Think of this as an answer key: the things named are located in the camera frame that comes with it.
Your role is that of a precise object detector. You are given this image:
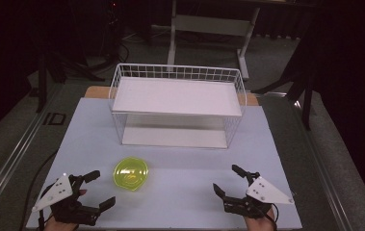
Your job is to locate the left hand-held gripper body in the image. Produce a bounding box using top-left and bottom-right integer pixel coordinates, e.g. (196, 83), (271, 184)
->
(31, 172), (103, 226)

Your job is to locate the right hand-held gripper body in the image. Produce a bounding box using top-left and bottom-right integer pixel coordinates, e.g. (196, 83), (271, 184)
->
(222, 172), (296, 219)

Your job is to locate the person's right hand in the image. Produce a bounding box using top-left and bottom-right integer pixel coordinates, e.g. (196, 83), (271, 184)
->
(243, 208), (278, 231)

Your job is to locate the person's left hand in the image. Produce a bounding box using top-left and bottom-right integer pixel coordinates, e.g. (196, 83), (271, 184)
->
(43, 189), (89, 231)

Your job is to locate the green translucent plate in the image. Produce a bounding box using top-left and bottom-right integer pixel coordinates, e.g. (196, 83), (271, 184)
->
(113, 156), (149, 193)

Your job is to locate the black stand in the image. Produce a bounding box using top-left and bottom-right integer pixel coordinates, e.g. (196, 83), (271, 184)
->
(252, 57), (317, 131)

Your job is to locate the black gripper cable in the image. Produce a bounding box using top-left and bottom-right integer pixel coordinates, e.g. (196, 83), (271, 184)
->
(266, 203), (280, 231)

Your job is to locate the metal floor rail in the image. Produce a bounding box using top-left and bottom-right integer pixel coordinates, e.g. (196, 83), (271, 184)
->
(0, 82), (65, 219)
(293, 99), (354, 231)

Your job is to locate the white wire shelf rack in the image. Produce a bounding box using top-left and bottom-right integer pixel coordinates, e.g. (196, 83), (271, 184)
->
(108, 63), (248, 150)

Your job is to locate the bundle of black cables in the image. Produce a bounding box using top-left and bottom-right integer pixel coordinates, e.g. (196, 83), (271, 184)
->
(49, 38), (130, 83)

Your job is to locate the white metal desk frame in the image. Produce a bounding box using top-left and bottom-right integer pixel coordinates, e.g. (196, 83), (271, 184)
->
(166, 0), (261, 81)

